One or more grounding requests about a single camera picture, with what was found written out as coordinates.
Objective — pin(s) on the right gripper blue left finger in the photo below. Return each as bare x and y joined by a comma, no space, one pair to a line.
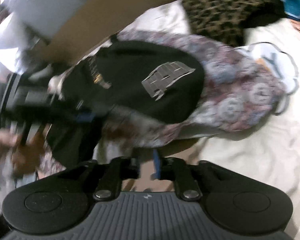
138,164

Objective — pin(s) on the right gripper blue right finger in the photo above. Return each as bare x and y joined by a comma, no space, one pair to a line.
157,161

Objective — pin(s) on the person's left hand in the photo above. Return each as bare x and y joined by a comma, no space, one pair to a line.
25,159

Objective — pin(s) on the white bear print duvet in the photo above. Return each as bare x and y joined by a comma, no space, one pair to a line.
270,151

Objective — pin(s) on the brown cardboard sheet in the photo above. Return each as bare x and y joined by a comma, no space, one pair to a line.
91,25

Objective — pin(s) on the leopard print garment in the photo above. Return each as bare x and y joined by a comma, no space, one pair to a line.
226,20

